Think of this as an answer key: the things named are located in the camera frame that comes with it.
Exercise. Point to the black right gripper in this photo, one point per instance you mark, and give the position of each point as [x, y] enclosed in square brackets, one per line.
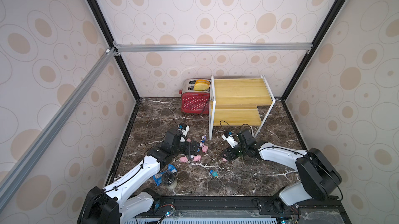
[234, 152]

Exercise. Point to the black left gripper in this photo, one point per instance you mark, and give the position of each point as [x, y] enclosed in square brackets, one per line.
[188, 150]

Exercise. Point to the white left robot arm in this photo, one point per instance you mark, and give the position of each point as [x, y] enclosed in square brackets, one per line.
[116, 203]

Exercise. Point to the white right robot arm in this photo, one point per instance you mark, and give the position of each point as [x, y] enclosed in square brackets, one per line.
[317, 177]

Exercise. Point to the clear tape roll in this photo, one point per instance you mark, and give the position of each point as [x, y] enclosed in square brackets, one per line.
[169, 180]

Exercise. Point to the blue plastic wrapper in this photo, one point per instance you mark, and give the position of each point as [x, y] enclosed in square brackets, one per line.
[157, 177]

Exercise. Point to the Doraemon figure teal ball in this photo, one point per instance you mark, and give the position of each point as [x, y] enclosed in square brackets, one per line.
[213, 173]

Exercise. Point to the white metal wooden shelf rack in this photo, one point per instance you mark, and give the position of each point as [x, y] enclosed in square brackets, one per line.
[238, 102]

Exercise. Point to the red polka dot toaster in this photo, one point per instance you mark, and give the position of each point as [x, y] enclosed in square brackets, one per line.
[195, 102]

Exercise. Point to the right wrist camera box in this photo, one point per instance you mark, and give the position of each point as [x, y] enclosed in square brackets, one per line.
[230, 138]

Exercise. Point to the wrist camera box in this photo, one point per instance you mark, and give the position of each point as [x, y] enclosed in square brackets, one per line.
[184, 129]
[230, 138]

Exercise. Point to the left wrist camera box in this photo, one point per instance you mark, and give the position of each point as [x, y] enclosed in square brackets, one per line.
[184, 129]

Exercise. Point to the silver aluminium rail back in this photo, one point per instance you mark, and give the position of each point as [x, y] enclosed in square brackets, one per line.
[213, 47]

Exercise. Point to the silver aluminium rail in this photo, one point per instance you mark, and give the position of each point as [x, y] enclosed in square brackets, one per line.
[30, 158]
[213, 47]

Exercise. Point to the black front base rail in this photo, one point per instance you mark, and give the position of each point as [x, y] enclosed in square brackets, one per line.
[305, 212]

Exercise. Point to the black corner frame post left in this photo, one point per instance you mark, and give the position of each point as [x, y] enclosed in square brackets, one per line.
[101, 21]

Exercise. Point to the black corner frame post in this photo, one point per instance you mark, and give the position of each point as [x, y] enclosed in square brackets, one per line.
[101, 21]
[322, 32]

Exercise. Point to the silver aluminium rail left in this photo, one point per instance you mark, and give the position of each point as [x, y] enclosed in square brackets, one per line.
[30, 158]

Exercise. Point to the black corner frame post right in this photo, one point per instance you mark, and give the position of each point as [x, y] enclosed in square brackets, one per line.
[322, 32]

